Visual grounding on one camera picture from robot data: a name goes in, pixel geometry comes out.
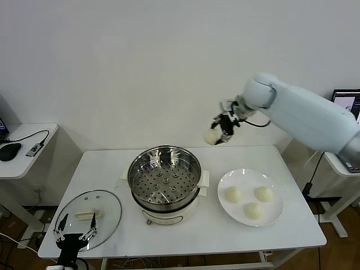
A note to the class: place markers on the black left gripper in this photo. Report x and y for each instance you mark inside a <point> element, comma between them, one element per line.
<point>70,246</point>

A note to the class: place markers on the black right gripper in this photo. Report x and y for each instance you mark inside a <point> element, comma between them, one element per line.
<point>228,126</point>

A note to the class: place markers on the white steamed baozi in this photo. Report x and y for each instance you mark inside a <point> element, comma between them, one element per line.
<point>253,211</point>
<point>263,193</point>
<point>233,194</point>
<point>211,137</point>

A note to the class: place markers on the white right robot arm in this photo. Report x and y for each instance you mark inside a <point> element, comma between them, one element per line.
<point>303,112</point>

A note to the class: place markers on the stainless steel steamer basket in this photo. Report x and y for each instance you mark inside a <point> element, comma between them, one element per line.
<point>166,182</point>

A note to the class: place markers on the white round plate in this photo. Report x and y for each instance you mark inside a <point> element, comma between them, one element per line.
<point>225,208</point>

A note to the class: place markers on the white side table with mouse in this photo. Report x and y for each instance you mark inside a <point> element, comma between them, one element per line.
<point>25,168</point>

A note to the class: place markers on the grey usb hub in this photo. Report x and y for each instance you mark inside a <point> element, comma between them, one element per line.
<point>35,149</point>

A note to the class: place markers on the white electric cooker pot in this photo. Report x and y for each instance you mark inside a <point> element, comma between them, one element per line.
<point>168,218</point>

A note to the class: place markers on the black computer mouse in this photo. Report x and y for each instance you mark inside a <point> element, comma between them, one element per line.
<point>10,152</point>

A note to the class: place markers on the white side table with laptop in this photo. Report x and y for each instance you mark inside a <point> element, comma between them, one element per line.
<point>333,168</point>

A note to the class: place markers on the dark screen device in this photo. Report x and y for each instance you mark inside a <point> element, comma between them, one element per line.
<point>2,126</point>

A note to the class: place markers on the grey open laptop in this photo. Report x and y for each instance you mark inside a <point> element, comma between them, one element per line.
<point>346,98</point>

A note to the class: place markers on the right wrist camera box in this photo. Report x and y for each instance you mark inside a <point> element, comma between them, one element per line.
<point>226,108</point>

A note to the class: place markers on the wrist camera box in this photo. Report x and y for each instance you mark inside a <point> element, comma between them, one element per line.
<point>226,108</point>
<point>52,267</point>

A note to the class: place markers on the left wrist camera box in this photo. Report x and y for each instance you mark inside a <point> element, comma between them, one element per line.
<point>52,267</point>

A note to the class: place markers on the white table frame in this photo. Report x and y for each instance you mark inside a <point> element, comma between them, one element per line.
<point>265,254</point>

